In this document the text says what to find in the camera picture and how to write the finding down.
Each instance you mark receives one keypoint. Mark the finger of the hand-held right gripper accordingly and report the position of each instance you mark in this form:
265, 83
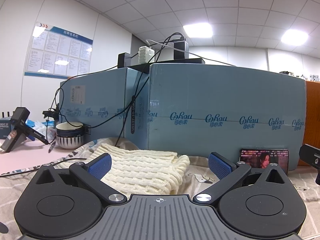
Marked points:
310, 153

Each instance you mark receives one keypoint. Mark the wall notice board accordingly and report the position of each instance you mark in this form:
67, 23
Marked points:
58, 51

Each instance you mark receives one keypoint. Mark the black clip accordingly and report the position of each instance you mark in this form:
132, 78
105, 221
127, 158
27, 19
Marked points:
50, 114

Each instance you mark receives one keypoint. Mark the blue cardboard box white label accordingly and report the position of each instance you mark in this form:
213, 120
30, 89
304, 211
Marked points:
100, 92

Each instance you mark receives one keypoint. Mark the small blue carton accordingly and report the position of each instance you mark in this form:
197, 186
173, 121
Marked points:
6, 128

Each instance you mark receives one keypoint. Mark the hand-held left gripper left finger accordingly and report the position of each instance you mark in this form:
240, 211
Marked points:
100, 166

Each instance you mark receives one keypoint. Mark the square ceiling light panel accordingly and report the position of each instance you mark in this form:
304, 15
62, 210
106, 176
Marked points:
294, 37
198, 30

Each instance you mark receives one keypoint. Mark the black handheld device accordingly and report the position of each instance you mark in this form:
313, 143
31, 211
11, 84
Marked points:
18, 127

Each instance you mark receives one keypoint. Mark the flat black device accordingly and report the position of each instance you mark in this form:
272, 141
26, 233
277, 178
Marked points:
175, 61

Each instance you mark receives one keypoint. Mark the cream knit sweater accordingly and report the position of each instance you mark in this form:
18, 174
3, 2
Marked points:
140, 165

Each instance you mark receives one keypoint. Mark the large blue cardboard box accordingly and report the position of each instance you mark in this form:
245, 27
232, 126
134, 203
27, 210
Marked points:
225, 95

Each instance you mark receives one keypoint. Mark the dark pen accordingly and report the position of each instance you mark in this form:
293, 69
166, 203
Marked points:
52, 147

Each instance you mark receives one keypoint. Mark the white folded cloth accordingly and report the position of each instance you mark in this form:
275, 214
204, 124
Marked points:
145, 54

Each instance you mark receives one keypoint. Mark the smartphone with lit screen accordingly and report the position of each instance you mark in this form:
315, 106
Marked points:
262, 161

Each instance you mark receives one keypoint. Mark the small black box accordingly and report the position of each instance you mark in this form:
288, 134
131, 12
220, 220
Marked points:
124, 60

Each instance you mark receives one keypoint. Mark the orange wooden cabinet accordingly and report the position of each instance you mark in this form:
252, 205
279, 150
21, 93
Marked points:
312, 120

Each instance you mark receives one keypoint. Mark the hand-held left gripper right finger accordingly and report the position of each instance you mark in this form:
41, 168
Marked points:
219, 166

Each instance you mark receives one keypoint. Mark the striped ceramic bowl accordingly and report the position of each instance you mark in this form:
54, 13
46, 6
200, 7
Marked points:
69, 136

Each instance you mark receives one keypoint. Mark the white plastic bag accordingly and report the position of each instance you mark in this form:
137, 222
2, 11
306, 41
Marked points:
41, 128

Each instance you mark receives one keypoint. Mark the black power adapter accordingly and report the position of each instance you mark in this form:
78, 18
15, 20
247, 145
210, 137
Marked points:
181, 50

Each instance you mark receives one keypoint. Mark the printed grey striped bedsheet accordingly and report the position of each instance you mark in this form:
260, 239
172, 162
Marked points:
197, 178

